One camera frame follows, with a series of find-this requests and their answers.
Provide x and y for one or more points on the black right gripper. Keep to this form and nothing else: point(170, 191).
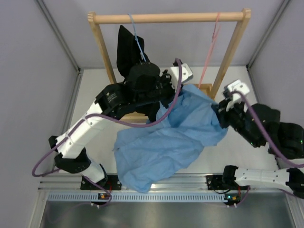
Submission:
point(223, 115)

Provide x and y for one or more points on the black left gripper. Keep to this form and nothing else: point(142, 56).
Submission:
point(166, 78)

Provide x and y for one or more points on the light blue shirt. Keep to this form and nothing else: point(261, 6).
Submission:
point(147, 155)

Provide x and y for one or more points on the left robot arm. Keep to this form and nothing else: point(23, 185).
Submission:
point(144, 85)

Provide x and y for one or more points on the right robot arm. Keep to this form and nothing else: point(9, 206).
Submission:
point(260, 125)

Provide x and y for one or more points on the blue plastic hanger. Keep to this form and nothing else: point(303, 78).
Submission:
point(136, 39)

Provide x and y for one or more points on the black shirt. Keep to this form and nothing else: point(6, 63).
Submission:
point(129, 55)

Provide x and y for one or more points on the pink plastic hanger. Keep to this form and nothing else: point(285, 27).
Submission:
point(211, 48)

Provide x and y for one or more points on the wooden clothes rack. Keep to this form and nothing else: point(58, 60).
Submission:
point(140, 120)

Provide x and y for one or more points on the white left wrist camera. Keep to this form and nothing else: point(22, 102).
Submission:
point(186, 74)

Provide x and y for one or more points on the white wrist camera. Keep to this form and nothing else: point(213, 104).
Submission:
point(232, 93)
point(186, 74)

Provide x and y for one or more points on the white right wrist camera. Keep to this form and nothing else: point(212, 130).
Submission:
point(232, 93)

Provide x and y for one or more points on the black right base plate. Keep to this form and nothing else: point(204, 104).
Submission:
point(216, 184)

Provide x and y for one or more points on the aluminium mounting rail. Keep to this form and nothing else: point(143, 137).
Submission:
point(166, 183)

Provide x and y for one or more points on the grey slotted cable duct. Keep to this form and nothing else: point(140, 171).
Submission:
point(138, 197)

